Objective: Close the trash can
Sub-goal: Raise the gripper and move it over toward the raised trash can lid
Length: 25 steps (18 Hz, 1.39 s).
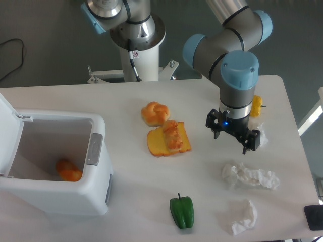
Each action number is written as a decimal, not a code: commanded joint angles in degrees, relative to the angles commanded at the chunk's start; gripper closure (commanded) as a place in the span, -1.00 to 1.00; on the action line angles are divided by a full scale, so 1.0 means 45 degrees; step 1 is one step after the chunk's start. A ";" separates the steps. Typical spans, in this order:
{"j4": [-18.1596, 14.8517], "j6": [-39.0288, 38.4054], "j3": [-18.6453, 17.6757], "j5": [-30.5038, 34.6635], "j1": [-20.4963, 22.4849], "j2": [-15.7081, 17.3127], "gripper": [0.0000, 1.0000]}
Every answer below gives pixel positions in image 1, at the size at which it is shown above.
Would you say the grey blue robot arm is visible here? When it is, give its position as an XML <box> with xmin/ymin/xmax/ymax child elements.
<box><xmin>81</xmin><ymin>1</ymin><xmax>273</xmax><ymax>151</ymax></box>

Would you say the round knotted bread roll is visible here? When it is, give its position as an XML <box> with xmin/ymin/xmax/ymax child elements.
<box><xmin>141</xmin><ymin>102</ymin><xmax>171</xmax><ymax>127</ymax></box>

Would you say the small orange pastry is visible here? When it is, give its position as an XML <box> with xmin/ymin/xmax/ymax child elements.
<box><xmin>162</xmin><ymin>120</ymin><xmax>183</xmax><ymax>152</ymax></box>

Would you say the green bell pepper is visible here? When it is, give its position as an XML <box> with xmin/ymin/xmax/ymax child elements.
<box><xmin>169</xmin><ymin>193</ymin><xmax>194</xmax><ymax>229</ymax></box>

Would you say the yellow bell pepper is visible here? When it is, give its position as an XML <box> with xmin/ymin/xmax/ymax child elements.
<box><xmin>250</xmin><ymin>95</ymin><xmax>266</xmax><ymax>117</ymax></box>

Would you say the crumpled white paper middle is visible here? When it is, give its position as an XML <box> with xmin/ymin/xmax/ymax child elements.
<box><xmin>221</xmin><ymin>163</ymin><xmax>280</xmax><ymax>190</ymax></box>

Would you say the crumpled white paper lower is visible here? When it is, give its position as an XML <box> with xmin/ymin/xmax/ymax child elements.
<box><xmin>230</xmin><ymin>200</ymin><xmax>258</xmax><ymax>236</ymax></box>

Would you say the crumpled white paper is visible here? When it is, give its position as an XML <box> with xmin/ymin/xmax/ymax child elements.
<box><xmin>230</xmin><ymin>200</ymin><xmax>258</xmax><ymax>236</ymax></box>
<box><xmin>221</xmin><ymin>163</ymin><xmax>280</xmax><ymax>190</ymax></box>
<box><xmin>249</xmin><ymin>122</ymin><xmax>268</xmax><ymax>148</ymax></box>

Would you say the white frame at right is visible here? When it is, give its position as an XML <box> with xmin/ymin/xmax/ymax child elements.
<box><xmin>298</xmin><ymin>87</ymin><xmax>323</xmax><ymax>136</ymax></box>

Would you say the yellow toast slice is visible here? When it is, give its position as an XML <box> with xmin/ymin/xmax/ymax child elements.
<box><xmin>147</xmin><ymin>122</ymin><xmax>192</xmax><ymax>157</ymax></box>

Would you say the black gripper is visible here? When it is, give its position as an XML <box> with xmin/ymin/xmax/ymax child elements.
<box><xmin>205</xmin><ymin>109</ymin><xmax>261</xmax><ymax>155</ymax></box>

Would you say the black device at edge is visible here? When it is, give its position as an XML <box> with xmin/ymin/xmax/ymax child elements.
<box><xmin>303</xmin><ymin>205</ymin><xmax>322</xmax><ymax>231</ymax></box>

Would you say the black floor cable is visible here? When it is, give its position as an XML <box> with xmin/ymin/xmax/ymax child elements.
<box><xmin>0</xmin><ymin>38</ymin><xmax>25</xmax><ymax>81</ymax></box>

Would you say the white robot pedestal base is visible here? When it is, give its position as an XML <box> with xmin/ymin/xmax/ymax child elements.
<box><xmin>87</xmin><ymin>14</ymin><xmax>180</xmax><ymax>84</ymax></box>

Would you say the orange bread in trash can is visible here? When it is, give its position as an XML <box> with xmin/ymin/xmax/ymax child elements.
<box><xmin>56</xmin><ymin>159</ymin><xmax>82</xmax><ymax>182</ymax></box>

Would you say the white plastic trash can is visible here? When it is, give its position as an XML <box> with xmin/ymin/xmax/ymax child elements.
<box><xmin>1</xmin><ymin>97</ymin><xmax>113</xmax><ymax>215</ymax></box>

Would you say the crumpled white paper upper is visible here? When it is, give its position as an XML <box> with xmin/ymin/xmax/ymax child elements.
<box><xmin>249</xmin><ymin>122</ymin><xmax>268</xmax><ymax>148</ymax></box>

